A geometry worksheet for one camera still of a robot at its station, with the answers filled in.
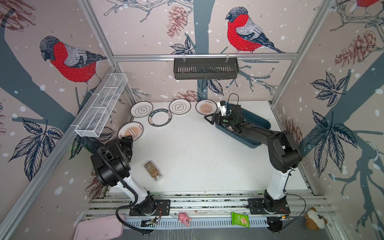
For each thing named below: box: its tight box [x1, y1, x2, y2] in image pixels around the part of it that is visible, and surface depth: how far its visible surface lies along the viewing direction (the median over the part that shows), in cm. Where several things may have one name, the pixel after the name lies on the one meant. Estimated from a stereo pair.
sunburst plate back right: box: [195, 99, 218, 116], surface depth 121 cm
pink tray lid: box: [73, 214, 125, 240], surface depth 68 cm
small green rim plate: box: [148, 108, 173, 127], surface depth 113 cm
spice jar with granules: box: [144, 160, 163, 182], surface depth 83 cm
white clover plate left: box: [130, 101, 154, 118], surface depth 120 cm
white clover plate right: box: [168, 98, 192, 115], surface depth 121 cm
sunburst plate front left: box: [117, 121, 144, 142], surface depth 106 cm
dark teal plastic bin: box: [240, 105, 272, 130], surface depth 109 cm
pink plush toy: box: [178, 211, 192, 227], surface depth 70 cm
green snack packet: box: [231, 212, 250, 229], surface depth 71 cm
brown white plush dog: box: [304, 206, 328, 231], surface depth 70 cm
